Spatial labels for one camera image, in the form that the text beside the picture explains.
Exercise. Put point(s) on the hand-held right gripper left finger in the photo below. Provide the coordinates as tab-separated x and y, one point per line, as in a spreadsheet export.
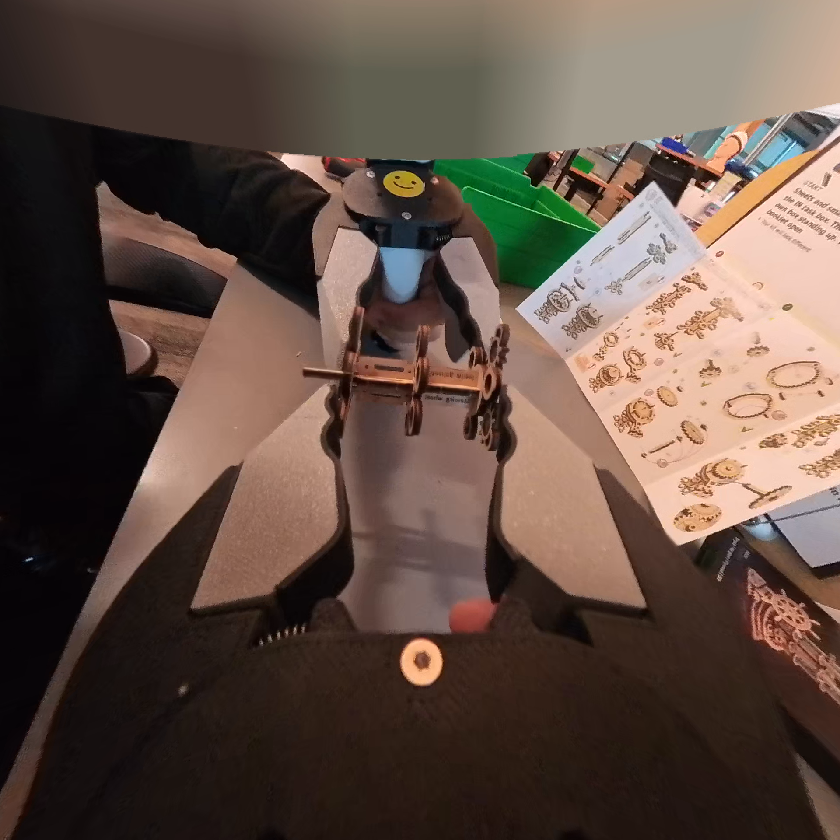
275	525

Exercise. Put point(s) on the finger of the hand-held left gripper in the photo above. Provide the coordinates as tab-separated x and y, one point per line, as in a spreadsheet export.
338	275
476	282

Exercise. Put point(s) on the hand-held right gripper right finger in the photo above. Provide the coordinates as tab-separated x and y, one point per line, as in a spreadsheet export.
564	525

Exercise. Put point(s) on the wooden gear model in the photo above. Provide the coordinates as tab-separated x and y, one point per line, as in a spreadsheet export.
394	373

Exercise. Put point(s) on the person's left forearm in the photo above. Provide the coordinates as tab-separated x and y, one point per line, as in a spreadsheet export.
249	197

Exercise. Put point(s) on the black model kit box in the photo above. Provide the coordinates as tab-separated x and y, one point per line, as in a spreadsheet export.
774	610

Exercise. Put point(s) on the person's left hand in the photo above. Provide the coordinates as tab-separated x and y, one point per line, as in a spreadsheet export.
380	321

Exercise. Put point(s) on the green plastic bin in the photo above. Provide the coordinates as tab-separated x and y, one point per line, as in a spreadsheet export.
538	236
485	174

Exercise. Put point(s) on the paper instruction sheet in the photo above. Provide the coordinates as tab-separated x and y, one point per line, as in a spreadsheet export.
689	394

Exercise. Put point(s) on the white printed task card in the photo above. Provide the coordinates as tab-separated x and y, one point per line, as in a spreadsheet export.
807	262

